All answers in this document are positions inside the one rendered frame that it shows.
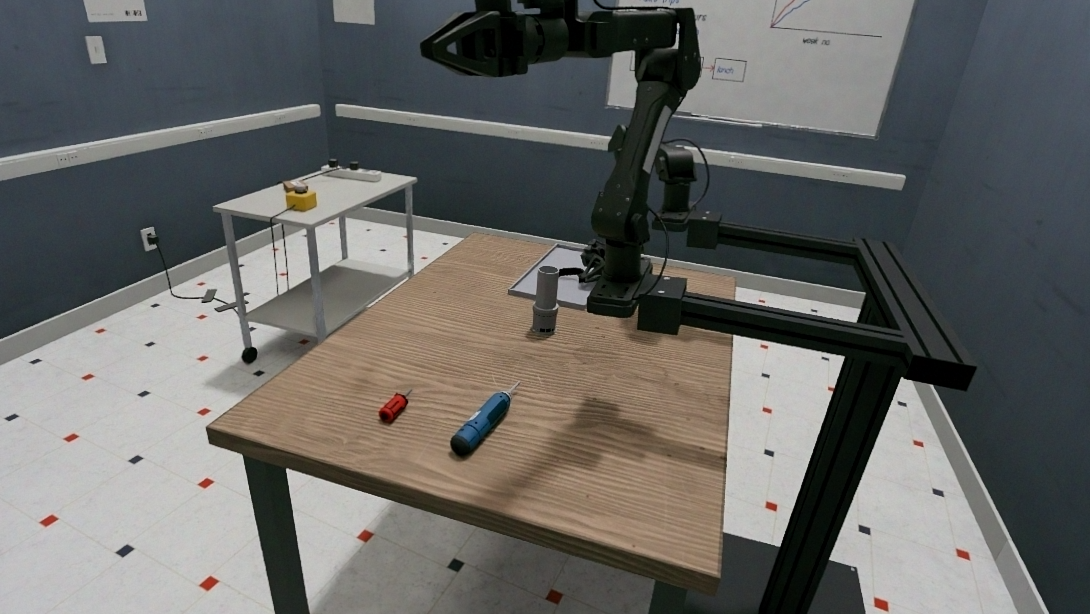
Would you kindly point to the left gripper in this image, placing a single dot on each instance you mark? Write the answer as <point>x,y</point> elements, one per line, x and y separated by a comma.
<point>502,48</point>

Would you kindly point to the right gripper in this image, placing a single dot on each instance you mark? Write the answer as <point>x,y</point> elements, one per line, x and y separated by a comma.
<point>599,260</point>

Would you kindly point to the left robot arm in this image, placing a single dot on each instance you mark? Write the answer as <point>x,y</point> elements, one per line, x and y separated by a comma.
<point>617,214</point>

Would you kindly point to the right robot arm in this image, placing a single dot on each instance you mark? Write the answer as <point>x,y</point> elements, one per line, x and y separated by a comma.
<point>676,161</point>

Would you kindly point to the red stubby screwdriver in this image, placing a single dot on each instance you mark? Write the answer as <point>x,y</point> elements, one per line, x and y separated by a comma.
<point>389,411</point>

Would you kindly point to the black clamp ring half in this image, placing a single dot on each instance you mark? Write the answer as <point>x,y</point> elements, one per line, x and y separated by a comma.
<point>572,271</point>

